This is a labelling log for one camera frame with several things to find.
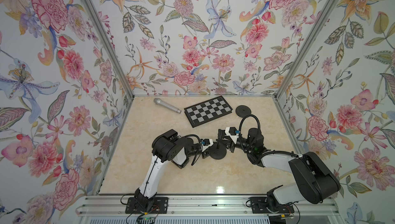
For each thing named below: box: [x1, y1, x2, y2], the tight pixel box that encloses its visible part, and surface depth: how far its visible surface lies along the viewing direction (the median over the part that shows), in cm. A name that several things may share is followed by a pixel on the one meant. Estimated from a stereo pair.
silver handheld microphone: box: [153, 97, 182, 114], surface depth 116 cm
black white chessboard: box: [184, 95, 233, 128], surface depth 110 cm
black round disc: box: [235, 104, 252, 119], surface depth 113 cm
